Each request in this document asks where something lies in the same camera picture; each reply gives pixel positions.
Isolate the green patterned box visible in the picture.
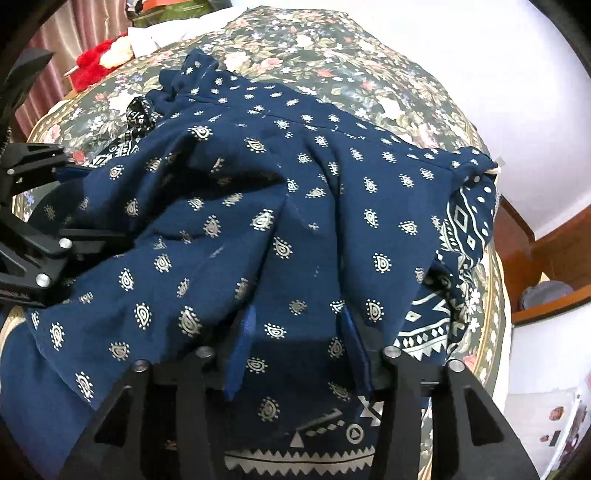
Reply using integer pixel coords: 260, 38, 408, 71
131, 6, 219, 29

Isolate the white appliance with stickers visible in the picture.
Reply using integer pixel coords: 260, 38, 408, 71
507, 373, 591, 480

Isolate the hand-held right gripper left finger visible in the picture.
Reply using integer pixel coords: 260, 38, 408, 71
65, 307, 257, 480

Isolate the floral bedspread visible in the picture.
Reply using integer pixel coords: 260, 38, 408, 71
11, 4, 514, 398

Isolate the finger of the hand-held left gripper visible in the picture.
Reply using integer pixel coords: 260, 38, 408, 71
0, 48, 94, 195
0, 227, 136, 288

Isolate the red plush toy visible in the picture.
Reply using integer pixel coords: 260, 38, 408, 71
75, 36, 135, 90

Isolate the wooden door frame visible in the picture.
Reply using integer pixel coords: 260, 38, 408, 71
512, 217, 591, 325

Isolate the navy patterned robe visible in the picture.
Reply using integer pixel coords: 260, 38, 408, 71
0, 48, 502, 480

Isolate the striped pink curtain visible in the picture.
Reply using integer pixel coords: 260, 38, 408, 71
14, 21, 86, 139

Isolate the white cloth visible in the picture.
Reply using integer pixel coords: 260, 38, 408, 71
127, 18, 232, 56

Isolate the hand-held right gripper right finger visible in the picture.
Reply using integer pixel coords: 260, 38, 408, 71
341, 311, 542, 480

